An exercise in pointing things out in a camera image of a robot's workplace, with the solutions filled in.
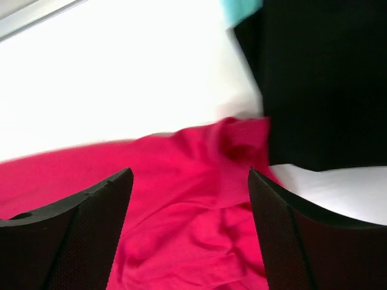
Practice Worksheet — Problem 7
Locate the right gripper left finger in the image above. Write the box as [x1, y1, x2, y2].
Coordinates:
[1, 168, 134, 290]

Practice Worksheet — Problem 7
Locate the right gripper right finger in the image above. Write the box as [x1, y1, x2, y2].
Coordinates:
[248, 169, 386, 290]

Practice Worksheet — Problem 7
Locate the magenta t shirt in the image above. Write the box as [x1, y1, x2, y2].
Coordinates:
[1, 117, 273, 289]

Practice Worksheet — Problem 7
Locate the black folded t shirt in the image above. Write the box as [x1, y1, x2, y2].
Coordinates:
[234, 0, 386, 171]

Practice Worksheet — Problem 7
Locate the teal folded t shirt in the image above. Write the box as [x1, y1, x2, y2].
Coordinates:
[220, 0, 264, 27]

